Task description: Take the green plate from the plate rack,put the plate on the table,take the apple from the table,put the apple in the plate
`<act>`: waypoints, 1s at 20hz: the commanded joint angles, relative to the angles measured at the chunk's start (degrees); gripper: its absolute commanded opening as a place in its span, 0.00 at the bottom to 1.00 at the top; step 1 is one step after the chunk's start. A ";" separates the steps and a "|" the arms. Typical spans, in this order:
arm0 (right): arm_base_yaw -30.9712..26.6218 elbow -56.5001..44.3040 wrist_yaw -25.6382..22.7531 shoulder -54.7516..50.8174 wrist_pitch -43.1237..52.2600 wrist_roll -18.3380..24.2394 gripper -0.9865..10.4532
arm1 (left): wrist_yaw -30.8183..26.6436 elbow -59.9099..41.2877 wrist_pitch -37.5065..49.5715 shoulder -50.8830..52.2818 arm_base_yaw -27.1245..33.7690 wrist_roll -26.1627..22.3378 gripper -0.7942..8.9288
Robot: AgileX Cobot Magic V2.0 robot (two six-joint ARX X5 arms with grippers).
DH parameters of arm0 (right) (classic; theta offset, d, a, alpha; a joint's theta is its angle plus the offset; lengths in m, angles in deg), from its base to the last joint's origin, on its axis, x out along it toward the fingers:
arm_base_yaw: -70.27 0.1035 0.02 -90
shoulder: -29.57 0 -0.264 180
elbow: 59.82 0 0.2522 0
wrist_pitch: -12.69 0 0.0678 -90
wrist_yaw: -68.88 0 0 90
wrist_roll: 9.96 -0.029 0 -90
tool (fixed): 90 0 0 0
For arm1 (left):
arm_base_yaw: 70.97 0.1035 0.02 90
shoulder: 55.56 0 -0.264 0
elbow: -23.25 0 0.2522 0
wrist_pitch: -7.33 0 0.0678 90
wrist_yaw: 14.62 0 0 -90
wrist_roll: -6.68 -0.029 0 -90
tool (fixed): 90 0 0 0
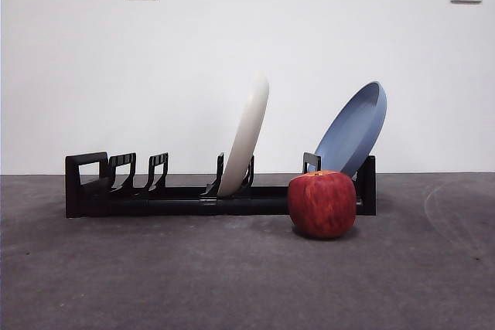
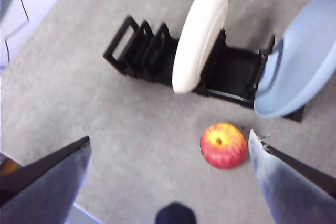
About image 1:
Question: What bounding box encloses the red apple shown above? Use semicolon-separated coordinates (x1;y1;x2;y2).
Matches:
287;169;357;240

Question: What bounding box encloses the white plate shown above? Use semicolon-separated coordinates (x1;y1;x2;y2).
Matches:
216;70;271;196

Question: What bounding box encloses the black plate rack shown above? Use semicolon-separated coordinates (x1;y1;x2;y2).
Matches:
64;151;377;219

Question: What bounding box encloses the blue plate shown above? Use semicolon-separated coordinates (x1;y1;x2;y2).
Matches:
312;81;387;179

